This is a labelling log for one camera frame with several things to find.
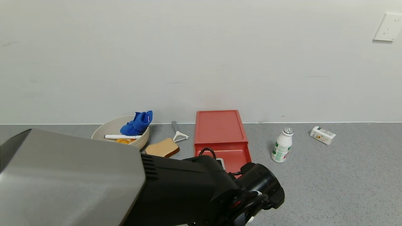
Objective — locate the orange food piece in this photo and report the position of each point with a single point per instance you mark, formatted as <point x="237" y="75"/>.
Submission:
<point x="124" y="141"/>

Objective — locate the white wall socket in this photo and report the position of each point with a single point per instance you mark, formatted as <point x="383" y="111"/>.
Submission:
<point x="388" y="26"/>

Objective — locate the white stick utensil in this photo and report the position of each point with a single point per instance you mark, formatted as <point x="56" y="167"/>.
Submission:
<point x="122" y="137"/>

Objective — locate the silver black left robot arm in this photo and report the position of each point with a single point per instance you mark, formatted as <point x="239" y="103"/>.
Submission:
<point x="78" y="182"/>

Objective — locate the beige bowl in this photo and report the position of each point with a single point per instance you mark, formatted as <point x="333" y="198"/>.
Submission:
<point x="106" y="128"/>

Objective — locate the blue cloth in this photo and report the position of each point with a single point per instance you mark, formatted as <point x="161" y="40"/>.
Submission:
<point x="138" y="124"/>

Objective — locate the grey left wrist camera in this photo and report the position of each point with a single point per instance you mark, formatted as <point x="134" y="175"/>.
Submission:
<point x="220" y="163"/>

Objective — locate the brown toast slice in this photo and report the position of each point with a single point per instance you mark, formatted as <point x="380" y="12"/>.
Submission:
<point x="163" y="148"/>

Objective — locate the red drawer box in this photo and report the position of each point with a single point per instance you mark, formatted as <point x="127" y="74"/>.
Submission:
<point x="238" y="157"/>

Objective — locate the small white drink carton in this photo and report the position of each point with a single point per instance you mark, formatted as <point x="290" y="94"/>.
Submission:
<point x="323" y="135"/>

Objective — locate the white milk bottle green label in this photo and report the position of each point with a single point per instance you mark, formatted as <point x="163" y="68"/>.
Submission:
<point x="282" y="147"/>

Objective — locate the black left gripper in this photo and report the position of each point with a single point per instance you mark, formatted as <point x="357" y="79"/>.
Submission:
<point x="243" y="218"/>

